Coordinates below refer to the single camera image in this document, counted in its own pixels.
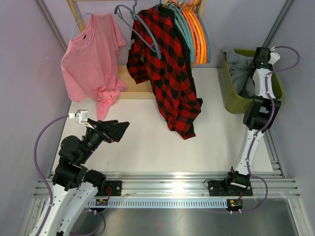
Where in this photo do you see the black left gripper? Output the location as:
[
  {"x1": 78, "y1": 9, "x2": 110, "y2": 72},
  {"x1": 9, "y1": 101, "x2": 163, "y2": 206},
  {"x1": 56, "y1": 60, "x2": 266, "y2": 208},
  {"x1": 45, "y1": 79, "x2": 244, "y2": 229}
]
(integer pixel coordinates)
[{"x1": 79, "y1": 118, "x2": 129, "y2": 163}]

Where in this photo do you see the grey button shirt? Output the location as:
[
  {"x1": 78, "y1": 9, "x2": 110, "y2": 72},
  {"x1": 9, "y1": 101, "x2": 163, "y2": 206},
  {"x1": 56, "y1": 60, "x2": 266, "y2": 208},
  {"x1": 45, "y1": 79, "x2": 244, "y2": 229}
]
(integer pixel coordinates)
[{"x1": 221, "y1": 47, "x2": 255, "y2": 98}]

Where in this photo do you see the teal plastic hanger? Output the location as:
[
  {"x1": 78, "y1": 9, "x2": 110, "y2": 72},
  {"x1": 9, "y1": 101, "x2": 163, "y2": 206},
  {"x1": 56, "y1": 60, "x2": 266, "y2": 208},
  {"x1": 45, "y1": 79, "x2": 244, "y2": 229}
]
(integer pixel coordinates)
[{"x1": 114, "y1": 0, "x2": 163, "y2": 59}]

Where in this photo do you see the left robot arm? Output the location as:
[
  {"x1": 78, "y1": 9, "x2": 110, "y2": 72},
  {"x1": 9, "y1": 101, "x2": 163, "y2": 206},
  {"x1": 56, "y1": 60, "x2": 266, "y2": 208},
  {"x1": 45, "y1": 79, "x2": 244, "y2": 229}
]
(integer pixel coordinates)
[{"x1": 31, "y1": 118, "x2": 130, "y2": 236}]

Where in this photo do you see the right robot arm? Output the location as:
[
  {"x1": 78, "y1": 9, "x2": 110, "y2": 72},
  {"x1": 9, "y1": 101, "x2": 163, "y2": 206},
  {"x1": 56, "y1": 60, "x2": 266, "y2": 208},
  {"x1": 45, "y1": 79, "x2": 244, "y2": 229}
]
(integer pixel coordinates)
[{"x1": 221, "y1": 47, "x2": 281, "y2": 196}]

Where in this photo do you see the pink t-shirt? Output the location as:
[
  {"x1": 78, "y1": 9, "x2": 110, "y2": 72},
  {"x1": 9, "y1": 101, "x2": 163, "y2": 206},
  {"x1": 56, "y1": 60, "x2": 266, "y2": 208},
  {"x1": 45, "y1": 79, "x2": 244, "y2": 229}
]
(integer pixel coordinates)
[{"x1": 61, "y1": 13, "x2": 127, "y2": 120}]

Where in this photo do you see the black shirt on hanger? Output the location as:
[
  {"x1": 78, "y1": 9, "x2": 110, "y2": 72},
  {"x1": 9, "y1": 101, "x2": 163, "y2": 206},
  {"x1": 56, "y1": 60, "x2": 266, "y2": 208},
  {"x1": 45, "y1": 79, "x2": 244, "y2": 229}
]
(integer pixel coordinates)
[{"x1": 157, "y1": 4, "x2": 197, "y2": 95}]

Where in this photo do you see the teal empty hanger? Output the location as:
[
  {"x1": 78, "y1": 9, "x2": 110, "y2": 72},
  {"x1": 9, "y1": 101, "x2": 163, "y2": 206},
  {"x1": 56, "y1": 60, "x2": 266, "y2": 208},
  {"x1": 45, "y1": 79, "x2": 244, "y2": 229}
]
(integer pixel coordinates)
[{"x1": 169, "y1": 0, "x2": 212, "y2": 65}]

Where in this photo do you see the yellow plastic hanger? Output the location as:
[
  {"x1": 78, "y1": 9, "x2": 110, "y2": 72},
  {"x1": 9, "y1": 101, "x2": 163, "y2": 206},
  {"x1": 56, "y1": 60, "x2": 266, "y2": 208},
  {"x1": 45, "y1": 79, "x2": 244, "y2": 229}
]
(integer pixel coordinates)
[{"x1": 189, "y1": 0, "x2": 205, "y2": 64}]

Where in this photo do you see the red black plaid shirt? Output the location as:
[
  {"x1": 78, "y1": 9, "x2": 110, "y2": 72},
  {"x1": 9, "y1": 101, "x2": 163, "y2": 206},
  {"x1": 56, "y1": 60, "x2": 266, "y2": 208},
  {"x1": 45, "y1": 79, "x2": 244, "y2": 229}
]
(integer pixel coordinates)
[{"x1": 126, "y1": 6, "x2": 201, "y2": 140}]

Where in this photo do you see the orange plastic hanger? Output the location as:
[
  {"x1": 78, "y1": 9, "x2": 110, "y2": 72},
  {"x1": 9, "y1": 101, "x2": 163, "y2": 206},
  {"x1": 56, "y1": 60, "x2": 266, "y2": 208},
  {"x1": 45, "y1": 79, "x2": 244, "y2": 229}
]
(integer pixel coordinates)
[{"x1": 170, "y1": 0, "x2": 199, "y2": 65}]

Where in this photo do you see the green plastic basket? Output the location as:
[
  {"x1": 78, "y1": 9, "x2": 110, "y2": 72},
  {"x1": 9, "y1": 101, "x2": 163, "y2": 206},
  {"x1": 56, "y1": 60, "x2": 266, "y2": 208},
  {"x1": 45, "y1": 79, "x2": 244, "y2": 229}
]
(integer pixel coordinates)
[{"x1": 218, "y1": 49, "x2": 284, "y2": 114}]

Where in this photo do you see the aluminium corner profile right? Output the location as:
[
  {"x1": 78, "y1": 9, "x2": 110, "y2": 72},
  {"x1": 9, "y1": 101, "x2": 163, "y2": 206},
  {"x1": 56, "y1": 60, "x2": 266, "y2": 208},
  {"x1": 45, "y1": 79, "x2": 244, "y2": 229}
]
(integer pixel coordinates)
[{"x1": 262, "y1": 0, "x2": 295, "y2": 48}]

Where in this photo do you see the aluminium corner profile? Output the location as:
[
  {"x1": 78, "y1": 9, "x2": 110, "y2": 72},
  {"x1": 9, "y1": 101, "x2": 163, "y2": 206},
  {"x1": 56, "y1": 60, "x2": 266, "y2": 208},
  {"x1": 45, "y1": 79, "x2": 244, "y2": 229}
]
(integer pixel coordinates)
[
  {"x1": 262, "y1": 0, "x2": 295, "y2": 48},
  {"x1": 35, "y1": 0, "x2": 67, "y2": 52}
]

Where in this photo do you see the aluminium corner profile left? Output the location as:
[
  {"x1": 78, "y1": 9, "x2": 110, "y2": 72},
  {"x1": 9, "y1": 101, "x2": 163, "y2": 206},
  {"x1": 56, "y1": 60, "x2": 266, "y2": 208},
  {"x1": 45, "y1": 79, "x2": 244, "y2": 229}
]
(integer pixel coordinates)
[{"x1": 35, "y1": 0, "x2": 67, "y2": 52}]

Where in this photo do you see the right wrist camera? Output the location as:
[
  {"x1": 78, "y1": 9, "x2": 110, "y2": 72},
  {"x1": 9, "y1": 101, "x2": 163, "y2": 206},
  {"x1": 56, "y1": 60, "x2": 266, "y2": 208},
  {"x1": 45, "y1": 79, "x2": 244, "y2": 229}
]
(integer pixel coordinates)
[{"x1": 268, "y1": 47, "x2": 281, "y2": 65}]

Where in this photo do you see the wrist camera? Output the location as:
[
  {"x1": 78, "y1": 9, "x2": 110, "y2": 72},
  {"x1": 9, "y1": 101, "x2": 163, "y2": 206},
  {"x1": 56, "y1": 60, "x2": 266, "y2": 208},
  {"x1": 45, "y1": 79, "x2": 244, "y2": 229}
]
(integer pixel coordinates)
[
  {"x1": 268, "y1": 47, "x2": 281, "y2": 65},
  {"x1": 68, "y1": 109, "x2": 94, "y2": 129}
]

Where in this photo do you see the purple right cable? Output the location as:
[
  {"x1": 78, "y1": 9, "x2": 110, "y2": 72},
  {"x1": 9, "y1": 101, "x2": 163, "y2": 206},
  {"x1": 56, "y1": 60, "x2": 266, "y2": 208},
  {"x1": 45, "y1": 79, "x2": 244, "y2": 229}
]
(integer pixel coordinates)
[{"x1": 247, "y1": 45, "x2": 301, "y2": 212}]

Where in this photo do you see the purple cable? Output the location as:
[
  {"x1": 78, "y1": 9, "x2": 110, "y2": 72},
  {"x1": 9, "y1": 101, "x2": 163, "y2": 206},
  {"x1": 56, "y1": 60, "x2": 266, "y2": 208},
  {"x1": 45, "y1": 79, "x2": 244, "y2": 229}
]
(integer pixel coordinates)
[
  {"x1": 33, "y1": 115, "x2": 72, "y2": 232},
  {"x1": 247, "y1": 45, "x2": 301, "y2": 212}
]

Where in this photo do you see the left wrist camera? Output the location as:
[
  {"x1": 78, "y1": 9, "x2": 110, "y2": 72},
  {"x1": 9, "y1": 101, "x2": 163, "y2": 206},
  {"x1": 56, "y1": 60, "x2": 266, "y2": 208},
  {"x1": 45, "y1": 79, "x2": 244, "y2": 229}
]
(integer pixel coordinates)
[{"x1": 68, "y1": 109, "x2": 94, "y2": 129}]

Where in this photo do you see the wooden rack frame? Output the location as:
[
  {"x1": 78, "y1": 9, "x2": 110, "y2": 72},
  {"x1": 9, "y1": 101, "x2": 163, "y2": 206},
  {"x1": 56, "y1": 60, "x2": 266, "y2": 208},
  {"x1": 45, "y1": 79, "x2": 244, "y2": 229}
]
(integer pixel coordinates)
[{"x1": 65, "y1": 0, "x2": 206, "y2": 100}]

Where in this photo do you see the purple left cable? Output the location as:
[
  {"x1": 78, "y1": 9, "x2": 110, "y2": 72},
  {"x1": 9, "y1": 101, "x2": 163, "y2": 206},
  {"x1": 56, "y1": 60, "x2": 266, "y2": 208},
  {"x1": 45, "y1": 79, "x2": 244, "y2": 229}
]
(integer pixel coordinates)
[{"x1": 33, "y1": 115, "x2": 72, "y2": 232}]

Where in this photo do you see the white slotted cable duct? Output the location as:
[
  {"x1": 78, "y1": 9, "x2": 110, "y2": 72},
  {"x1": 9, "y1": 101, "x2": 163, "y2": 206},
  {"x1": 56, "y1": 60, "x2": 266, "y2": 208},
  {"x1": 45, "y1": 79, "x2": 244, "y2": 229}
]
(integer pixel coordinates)
[{"x1": 87, "y1": 199, "x2": 227, "y2": 208}]

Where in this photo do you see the light blue wire hanger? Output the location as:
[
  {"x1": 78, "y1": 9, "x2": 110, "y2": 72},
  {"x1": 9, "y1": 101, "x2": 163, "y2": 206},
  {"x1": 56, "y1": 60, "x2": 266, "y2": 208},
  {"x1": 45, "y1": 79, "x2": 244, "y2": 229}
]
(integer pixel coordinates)
[{"x1": 70, "y1": 0, "x2": 93, "y2": 41}]

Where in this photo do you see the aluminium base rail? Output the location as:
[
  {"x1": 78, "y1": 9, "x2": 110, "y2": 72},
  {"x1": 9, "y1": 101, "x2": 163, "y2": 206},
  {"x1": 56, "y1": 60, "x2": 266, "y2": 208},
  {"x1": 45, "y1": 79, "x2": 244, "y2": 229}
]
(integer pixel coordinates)
[{"x1": 31, "y1": 171, "x2": 302, "y2": 200}]

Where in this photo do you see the wooden clothes rail rod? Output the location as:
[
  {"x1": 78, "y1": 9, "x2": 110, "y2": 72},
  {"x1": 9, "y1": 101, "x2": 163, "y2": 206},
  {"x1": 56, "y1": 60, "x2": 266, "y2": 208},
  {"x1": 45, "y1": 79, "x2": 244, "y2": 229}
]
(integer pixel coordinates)
[{"x1": 71, "y1": 0, "x2": 163, "y2": 2}]

